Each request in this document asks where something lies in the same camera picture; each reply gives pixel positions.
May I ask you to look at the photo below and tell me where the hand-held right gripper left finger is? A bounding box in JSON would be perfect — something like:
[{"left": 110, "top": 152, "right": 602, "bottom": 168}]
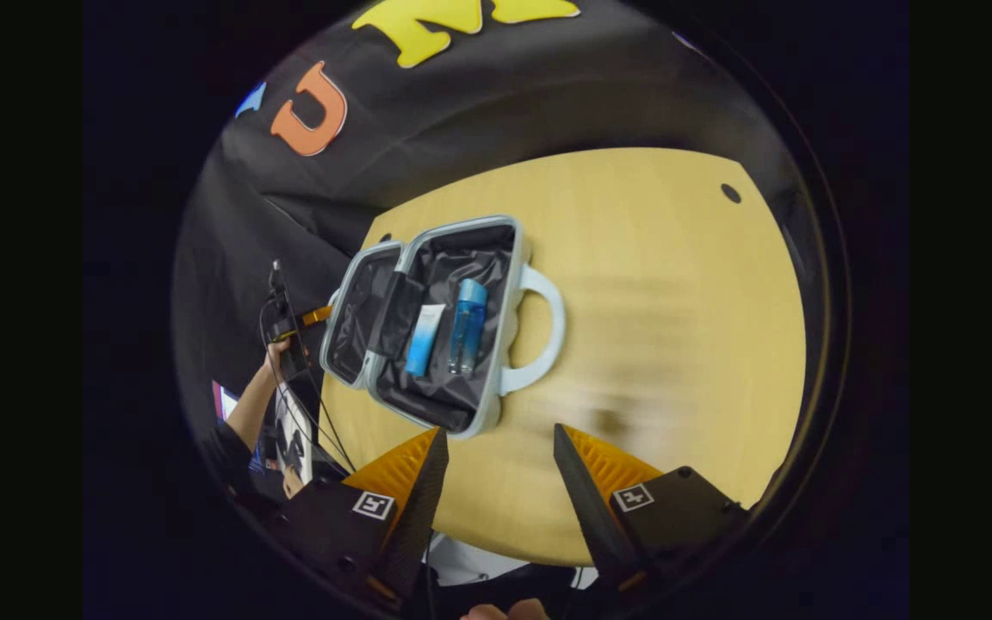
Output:
[{"left": 276, "top": 425, "right": 450, "bottom": 605}]

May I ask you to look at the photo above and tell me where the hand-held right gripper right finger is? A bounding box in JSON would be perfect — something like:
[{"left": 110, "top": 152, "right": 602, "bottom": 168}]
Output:
[{"left": 552, "top": 423, "right": 752, "bottom": 597}]

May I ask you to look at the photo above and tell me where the blue and white tube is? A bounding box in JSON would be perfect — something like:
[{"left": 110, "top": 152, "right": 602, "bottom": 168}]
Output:
[{"left": 403, "top": 303, "right": 448, "bottom": 378}]

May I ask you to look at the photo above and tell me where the light blue small suitcase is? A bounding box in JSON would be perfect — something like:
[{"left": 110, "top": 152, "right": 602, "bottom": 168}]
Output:
[{"left": 319, "top": 214, "right": 567, "bottom": 441}]

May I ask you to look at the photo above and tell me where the blue-capped clear bottle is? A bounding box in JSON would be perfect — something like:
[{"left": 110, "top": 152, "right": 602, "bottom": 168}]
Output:
[{"left": 448, "top": 277, "right": 489, "bottom": 376}]

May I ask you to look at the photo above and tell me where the person's white shirt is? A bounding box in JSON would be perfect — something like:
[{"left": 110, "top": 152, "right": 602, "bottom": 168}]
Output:
[{"left": 427, "top": 534, "right": 600, "bottom": 588}]

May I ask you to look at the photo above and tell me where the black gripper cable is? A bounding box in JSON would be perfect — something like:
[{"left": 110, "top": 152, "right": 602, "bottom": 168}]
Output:
[{"left": 258, "top": 297, "right": 357, "bottom": 474}]

